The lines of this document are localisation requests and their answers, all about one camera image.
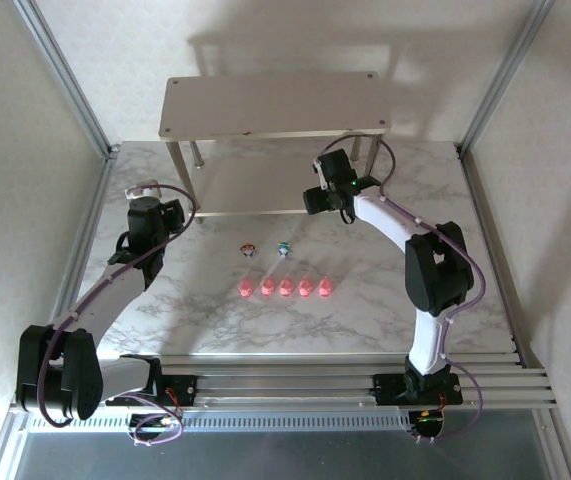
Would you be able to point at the small green-hatted figurine toy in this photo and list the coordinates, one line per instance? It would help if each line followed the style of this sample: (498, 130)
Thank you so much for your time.
(282, 248)

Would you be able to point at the small red-hatted figurine toy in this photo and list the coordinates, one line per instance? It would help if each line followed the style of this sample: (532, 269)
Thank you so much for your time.
(248, 249)

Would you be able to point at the pink plastic pig toy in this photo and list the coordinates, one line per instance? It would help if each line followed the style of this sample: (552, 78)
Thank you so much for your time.
(286, 287)
(306, 288)
(268, 287)
(325, 287)
(246, 289)

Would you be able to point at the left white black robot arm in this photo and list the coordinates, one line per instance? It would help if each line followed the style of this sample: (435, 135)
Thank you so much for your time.
(115, 295)

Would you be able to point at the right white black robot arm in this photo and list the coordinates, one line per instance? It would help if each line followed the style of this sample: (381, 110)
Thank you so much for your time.
(385, 220)

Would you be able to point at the two-tier metal shelf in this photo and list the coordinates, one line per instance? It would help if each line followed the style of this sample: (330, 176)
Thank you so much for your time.
(265, 105)

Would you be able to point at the aluminium side rail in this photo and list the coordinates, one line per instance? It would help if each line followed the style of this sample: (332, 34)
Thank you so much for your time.
(87, 225)
(500, 250)

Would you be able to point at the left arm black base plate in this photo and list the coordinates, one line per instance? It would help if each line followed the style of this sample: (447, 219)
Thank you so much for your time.
(182, 387)

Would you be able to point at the aluminium corner post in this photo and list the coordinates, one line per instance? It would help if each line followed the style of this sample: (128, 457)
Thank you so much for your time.
(505, 75)
(67, 75)

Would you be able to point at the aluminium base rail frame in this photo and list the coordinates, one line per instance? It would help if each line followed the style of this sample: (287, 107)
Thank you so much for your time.
(290, 380)

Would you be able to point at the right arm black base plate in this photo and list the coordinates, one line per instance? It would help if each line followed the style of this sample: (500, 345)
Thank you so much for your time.
(387, 387)

